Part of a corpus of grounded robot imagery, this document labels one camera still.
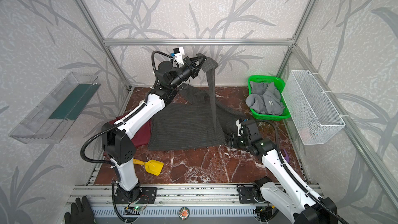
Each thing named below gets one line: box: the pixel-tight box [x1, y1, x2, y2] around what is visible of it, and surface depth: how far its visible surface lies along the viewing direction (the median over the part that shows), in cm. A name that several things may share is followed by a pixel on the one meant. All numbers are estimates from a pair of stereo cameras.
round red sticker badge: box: [178, 206, 191, 221], surface depth 71 cm
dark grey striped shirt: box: [148, 53, 245, 151], surface depth 96 cm
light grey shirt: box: [245, 80, 285, 116], surface depth 104 cm
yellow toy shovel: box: [132, 158, 165, 176], surface depth 83 cm
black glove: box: [64, 196, 96, 224], surface depth 69 cm
